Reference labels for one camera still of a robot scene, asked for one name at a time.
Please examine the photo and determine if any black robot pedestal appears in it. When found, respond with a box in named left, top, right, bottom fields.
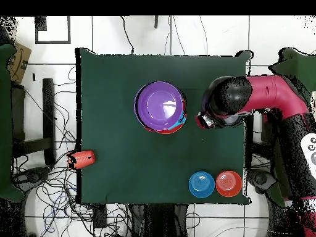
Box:
left=130, top=204, right=188, bottom=237

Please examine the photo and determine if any green cloth side table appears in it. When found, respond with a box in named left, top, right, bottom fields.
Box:
left=267, top=47, right=316, bottom=208
left=0, top=43, right=25, bottom=203

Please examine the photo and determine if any orange cup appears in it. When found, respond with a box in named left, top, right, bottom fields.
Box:
left=66, top=149, right=96, bottom=170

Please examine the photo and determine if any wide orange bowl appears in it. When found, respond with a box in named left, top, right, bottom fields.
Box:
left=144, top=93, right=188, bottom=135

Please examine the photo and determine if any cardboard box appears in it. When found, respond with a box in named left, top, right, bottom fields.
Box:
left=7, top=41, right=32, bottom=85

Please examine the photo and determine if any black square floor frame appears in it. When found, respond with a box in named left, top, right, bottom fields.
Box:
left=35, top=15, right=72, bottom=44

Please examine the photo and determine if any blue cup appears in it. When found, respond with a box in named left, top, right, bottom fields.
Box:
left=167, top=110, right=187, bottom=131

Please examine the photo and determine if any small orange bowl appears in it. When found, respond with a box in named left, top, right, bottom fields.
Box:
left=215, top=170, right=243, bottom=198

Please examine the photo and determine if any black floor cable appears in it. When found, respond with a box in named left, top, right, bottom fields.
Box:
left=120, top=15, right=135, bottom=56

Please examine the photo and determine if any blue bowl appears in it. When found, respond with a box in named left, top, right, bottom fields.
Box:
left=188, top=171, right=215, bottom=199

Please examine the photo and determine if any black metal leg frame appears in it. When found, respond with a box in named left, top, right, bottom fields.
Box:
left=10, top=78, right=56, bottom=166

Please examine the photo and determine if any dark green tablecloth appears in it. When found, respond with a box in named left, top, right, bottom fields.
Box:
left=75, top=47, right=252, bottom=205

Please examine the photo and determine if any black power strip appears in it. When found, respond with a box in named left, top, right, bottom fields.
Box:
left=93, top=204, right=108, bottom=229

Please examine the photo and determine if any purple bowl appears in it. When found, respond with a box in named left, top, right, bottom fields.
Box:
left=133, top=80, right=186, bottom=131

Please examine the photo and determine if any grey chair base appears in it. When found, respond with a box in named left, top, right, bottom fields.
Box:
left=247, top=168, right=277, bottom=191

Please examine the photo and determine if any black caster base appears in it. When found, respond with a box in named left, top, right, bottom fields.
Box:
left=12, top=166, right=51, bottom=191

